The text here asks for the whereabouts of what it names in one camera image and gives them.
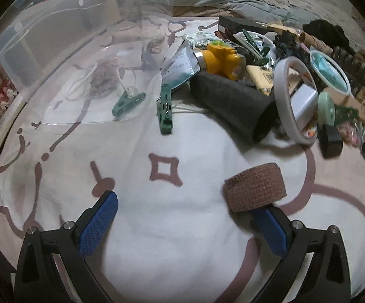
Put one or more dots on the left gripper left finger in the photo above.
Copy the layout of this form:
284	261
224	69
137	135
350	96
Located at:
38	279

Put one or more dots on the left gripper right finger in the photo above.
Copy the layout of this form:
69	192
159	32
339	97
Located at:
328	275

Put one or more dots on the green round plastic disc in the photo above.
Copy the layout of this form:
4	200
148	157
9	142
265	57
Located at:
325	110

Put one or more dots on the large white embroidery hoop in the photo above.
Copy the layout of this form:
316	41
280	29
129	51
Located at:
298	109

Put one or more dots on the black foam cylinder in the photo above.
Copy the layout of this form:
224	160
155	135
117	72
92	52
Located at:
248	111

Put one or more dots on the green plastic clip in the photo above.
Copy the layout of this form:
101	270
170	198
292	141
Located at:
164	110
127	103

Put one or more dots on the teal filled white hoop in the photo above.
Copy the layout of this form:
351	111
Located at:
330	72

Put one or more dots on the clear plastic storage bin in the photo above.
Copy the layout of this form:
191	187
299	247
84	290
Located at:
71	60

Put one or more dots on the yellow toy block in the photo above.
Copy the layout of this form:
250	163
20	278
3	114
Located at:
221	59

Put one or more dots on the black box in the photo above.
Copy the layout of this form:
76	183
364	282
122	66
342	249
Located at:
229	25

